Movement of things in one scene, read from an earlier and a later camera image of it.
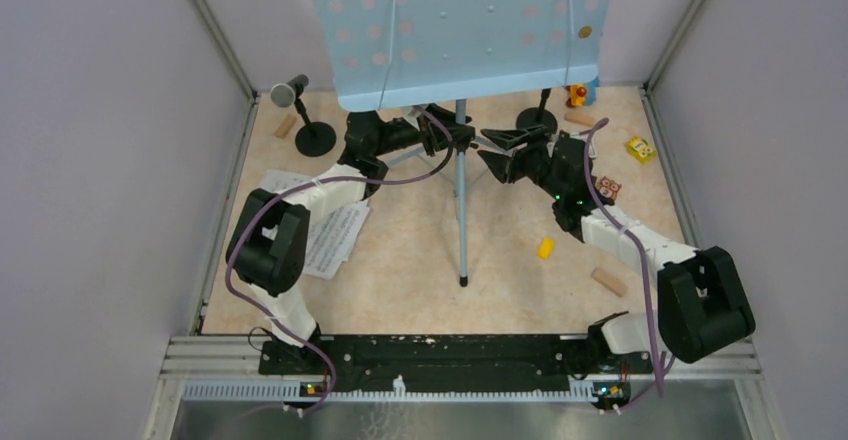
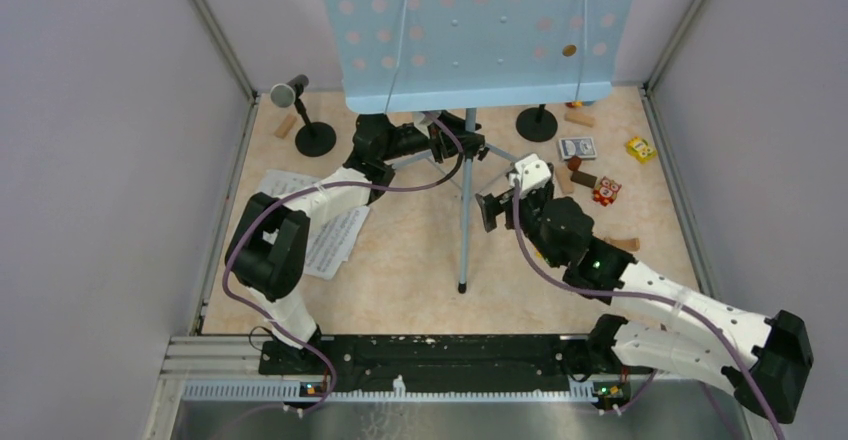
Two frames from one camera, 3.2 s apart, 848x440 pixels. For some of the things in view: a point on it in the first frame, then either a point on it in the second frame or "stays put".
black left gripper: (432, 134) stays put
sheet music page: (332, 237) stays put
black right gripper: (512, 139) -> (496, 205)
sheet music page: (279, 181) stays put
